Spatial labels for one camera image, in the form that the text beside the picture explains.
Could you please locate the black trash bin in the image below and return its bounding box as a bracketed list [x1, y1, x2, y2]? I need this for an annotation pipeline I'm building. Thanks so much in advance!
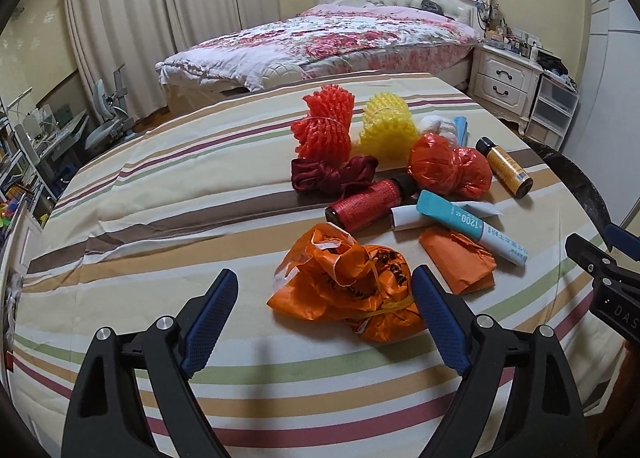
[523, 138, 611, 237]

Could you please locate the teal white toothpaste box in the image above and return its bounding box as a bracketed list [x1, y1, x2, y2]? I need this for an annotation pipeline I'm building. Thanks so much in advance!
[416, 190, 528, 267]

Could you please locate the gold bottle black cap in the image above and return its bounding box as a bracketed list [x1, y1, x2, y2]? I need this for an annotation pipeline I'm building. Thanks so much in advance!
[475, 137, 534, 199]

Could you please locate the white wardrobe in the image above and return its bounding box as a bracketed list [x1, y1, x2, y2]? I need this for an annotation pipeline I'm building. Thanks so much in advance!
[563, 0, 639, 226]

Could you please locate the floral bed with quilt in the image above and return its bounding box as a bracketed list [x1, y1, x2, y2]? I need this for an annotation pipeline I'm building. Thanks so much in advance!
[155, 2, 480, 113]

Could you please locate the yellow foam net roll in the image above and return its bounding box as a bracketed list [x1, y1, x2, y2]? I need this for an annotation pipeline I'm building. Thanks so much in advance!
[357, 92, 420, 165]

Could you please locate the plastic drawer unit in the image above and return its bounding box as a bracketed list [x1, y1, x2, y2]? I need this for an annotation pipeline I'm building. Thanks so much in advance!
[525, 72, 579, 151]

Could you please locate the dark red scrunchie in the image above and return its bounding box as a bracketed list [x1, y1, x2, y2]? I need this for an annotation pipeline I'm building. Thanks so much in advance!
[291, 155, 378, 197]

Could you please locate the white paper piece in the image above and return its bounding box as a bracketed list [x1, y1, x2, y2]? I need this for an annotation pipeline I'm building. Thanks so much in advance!
[390, 201, 502, 231]

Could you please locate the orange plastic bag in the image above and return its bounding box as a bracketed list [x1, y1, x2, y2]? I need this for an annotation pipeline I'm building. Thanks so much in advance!
[267, 223, 426, 343]

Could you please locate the white tissue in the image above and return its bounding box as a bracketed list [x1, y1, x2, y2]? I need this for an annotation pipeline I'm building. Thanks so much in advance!
[418, 114, 459, 148]

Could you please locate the red foam net roll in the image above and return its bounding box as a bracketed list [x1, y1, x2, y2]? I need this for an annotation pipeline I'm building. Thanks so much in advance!
[291, 85, 355, 166]

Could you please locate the cluttered desk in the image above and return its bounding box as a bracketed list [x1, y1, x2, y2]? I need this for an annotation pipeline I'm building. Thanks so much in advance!
[1, 90, 89, 224]

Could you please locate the grey office chair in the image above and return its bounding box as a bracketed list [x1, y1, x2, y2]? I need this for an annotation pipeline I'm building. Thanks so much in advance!
[85, 63, 134, 157]

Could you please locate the blue packet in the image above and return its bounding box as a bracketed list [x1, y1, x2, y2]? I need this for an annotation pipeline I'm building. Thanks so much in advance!
[452, 117, 468, 147]

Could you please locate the orange folded paper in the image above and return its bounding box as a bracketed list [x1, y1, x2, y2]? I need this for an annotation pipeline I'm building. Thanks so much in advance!
[419, 225, 497, 295]

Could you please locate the red crumpled plastic bag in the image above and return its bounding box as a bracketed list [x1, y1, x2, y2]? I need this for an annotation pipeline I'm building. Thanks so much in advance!
[408, 133, 492, 200]

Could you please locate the white nightstand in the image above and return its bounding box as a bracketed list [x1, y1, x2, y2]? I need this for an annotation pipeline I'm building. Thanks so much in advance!
[468, 44, 542, 135]

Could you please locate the striped bed sheet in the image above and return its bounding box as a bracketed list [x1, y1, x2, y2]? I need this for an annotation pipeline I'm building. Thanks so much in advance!
[9, 74, 624, 457]

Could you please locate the red mesh wrapped bottle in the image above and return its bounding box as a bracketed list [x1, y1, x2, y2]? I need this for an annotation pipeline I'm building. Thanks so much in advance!
[326, 174, 418, 233]

